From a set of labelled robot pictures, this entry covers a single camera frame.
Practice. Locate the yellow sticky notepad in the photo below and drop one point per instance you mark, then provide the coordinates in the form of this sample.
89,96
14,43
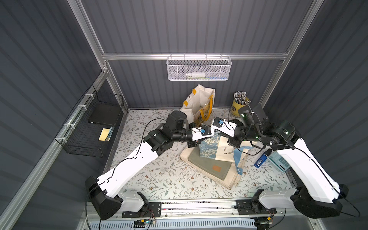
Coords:
104,134

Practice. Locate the cream tote yellow handles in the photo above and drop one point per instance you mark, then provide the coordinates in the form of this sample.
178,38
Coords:
198,105

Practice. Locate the teal calculator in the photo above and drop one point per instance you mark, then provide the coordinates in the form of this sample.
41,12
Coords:
277,160

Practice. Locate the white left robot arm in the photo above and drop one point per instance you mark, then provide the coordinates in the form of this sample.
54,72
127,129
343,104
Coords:
105,193

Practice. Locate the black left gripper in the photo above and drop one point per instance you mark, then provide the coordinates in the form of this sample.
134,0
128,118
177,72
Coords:
192,142

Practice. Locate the black notebook in basket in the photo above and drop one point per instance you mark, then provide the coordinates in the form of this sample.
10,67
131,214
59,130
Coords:
105,114

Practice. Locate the small green circuit board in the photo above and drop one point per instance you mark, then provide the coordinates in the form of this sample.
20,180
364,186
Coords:
142,223

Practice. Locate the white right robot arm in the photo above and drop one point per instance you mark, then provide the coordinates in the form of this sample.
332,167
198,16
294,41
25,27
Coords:
318,196

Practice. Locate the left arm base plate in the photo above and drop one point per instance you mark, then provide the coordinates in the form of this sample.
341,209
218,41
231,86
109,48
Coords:
152,209

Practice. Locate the bundle of pencils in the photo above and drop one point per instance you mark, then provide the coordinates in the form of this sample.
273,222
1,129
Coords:
240,97

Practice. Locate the black wire wall basket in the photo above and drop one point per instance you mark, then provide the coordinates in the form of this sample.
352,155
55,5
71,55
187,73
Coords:
81,137

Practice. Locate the yellow pencil cup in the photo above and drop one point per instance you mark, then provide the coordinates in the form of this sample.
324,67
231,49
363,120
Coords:
237,104

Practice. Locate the blue black marker device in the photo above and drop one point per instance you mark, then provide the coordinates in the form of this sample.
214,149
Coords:
262,159

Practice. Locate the white wire wall basket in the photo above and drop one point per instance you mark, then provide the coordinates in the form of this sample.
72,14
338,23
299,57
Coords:
217,68

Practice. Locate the cream tote blue print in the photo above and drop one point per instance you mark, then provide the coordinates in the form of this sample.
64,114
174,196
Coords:
218,148

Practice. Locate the olive green canvas bag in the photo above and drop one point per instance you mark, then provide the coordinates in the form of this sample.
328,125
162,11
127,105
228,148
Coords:
218,169

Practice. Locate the white tube in basket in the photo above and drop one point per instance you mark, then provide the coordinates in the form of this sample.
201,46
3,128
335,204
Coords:
197,75

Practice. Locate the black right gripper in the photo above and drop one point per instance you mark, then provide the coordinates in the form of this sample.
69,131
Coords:
234,141

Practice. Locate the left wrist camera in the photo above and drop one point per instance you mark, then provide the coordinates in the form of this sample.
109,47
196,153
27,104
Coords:
202,132

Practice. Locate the cream tote bag front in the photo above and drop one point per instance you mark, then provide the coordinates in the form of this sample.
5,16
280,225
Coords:
231,179

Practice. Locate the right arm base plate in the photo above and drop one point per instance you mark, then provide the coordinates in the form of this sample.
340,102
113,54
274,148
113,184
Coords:
249,207

